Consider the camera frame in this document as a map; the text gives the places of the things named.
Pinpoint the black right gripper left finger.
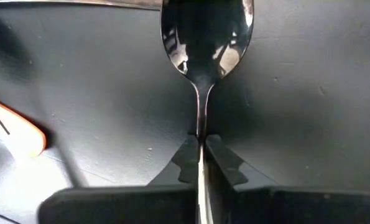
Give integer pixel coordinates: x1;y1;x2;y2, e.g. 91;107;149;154
38;134;204;224

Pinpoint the dark polished metal spoon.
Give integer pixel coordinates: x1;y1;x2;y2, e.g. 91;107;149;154
160;0;255;224

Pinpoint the silver spoon orange handle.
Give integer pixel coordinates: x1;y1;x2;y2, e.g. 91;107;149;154
0;94;48;160

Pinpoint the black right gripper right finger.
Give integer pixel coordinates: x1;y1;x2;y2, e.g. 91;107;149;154
203;134;370;224

